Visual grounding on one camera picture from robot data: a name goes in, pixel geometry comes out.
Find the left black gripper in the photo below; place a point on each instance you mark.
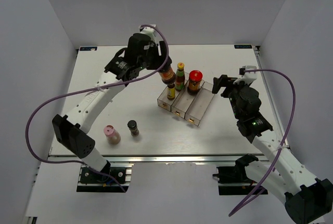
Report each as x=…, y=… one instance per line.
x=158, y=60

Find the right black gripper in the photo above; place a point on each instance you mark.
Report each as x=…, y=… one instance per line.
x=223, y=81

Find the red lid jar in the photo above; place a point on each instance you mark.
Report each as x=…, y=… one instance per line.
x=167, y=74
x=195, y=78

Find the green label sauce bottle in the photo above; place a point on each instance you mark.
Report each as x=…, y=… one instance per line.
x=180, y=77

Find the small yellow label bottle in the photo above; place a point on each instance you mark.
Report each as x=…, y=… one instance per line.
x=171, y=91

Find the pink cap spice bottle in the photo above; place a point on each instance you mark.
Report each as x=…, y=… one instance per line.
x=112, y=136

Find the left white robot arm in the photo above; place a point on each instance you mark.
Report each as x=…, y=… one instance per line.
x=71, y=130

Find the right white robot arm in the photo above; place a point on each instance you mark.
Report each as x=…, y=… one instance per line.
x=304, y=196

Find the clear three-slot organizer tray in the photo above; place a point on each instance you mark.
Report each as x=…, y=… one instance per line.
x=190, y=108

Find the blue corner label right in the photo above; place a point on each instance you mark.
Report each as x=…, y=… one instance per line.
x=242, y=46

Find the blue corner label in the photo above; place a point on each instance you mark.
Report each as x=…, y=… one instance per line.
x=242, y=46
x=88, y=48

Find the black cap spice bottle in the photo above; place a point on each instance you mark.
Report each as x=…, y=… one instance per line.
x=132, y=125

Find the blue corner label left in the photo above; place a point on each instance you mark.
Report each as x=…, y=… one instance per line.
x=88, y=48

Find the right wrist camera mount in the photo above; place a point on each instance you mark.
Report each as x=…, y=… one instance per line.
x=247, y=74

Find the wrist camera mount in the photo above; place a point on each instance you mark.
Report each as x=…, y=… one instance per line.
x=247, y=74
x=149, y=32

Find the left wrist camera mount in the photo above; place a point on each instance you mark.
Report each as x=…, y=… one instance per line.
x=149, y=32

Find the aluminium table rail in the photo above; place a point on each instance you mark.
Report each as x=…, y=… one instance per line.
x=172, y=159

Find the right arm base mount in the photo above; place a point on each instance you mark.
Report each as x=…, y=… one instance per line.
x=233, y=180

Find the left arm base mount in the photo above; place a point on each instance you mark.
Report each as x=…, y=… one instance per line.
x=90, y=182

